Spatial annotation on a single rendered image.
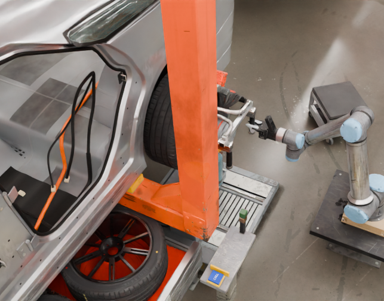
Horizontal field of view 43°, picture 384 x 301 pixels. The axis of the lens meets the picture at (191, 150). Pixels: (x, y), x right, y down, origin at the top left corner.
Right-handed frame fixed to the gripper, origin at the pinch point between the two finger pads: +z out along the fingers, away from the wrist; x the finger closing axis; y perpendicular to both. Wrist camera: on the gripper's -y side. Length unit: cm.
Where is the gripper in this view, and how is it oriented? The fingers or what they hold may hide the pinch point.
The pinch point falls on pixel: (248, 122)
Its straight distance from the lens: 320.2
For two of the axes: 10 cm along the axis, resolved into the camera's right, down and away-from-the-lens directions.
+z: -8.8, -3.1, 3.6
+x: 4.8, -6.5, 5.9
